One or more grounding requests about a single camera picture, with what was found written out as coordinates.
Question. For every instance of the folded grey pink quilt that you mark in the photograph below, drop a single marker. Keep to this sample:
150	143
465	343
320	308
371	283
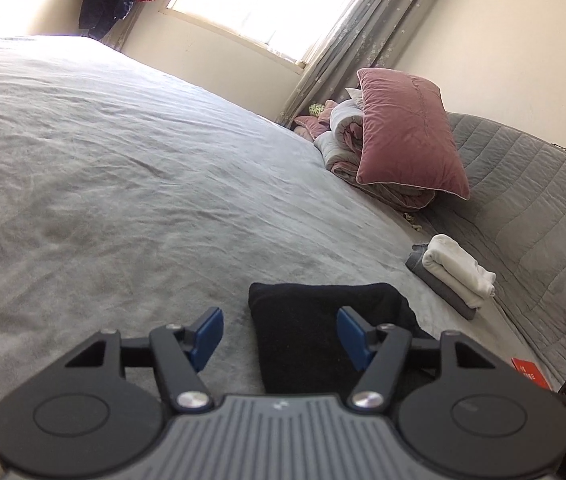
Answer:
348	155

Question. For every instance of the grey quilted headboard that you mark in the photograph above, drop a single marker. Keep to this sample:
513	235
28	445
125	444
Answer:
528	210

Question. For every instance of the red booklet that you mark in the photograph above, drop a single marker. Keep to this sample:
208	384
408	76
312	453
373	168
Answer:
528	372

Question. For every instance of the small pink pillow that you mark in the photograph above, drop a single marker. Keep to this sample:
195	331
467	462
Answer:
305	122

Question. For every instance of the grey star curtain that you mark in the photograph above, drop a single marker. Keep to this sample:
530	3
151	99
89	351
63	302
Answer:
363	35

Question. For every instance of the small beige scraps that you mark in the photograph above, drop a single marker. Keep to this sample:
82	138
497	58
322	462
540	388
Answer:
410	220

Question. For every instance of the window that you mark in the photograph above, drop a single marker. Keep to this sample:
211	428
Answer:
268	0

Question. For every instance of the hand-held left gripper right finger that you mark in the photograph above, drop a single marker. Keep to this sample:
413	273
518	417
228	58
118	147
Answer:
353	337

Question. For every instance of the black shirt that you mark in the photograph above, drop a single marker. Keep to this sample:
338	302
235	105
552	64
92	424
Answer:
303	330

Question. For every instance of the small yellow green plush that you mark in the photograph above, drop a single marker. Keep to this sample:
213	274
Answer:
317	108

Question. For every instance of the folded white garment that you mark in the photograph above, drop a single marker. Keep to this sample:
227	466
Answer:
458	270

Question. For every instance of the pale sheer curtain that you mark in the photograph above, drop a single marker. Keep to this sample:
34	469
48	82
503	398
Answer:
123	30

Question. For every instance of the large pink pillow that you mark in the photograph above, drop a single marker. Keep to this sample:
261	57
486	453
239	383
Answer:
408	130

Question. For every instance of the folded grey sweater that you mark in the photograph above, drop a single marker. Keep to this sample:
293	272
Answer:
423	260

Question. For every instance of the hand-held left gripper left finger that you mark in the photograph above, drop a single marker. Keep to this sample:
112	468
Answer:
208	335

